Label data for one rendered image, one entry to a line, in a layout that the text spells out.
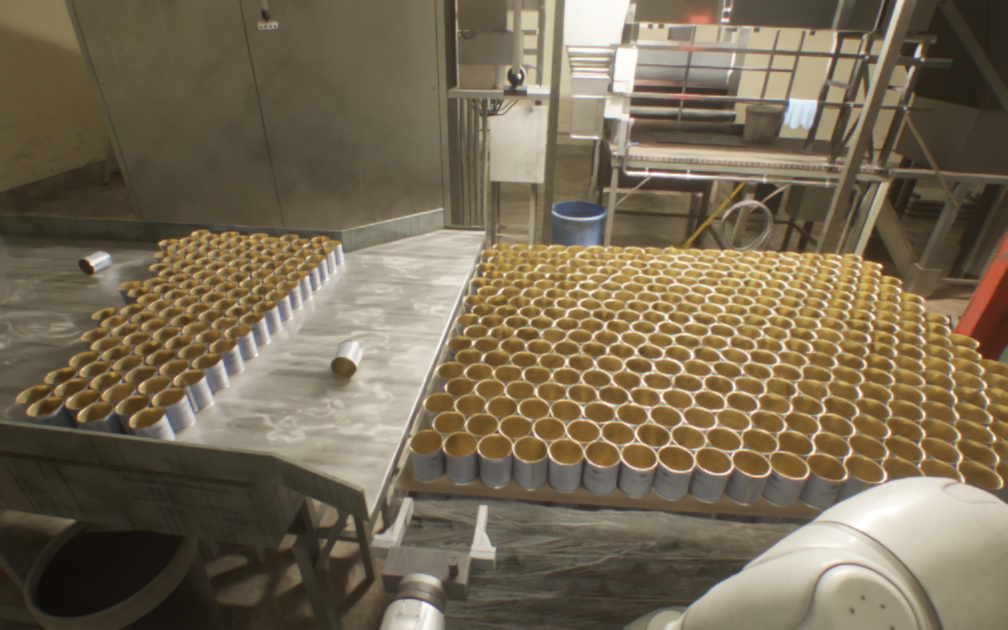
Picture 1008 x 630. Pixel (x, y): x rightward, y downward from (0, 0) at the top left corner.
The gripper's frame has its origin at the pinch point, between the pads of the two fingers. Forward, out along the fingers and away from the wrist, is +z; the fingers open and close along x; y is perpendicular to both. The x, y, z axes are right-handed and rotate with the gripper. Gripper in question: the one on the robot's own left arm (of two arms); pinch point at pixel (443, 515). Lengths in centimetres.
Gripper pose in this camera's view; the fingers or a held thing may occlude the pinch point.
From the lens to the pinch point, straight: 93.2
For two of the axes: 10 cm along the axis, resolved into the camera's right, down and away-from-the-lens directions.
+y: -0.2, -8.7, -5.0
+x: -9.9, -0.5, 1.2
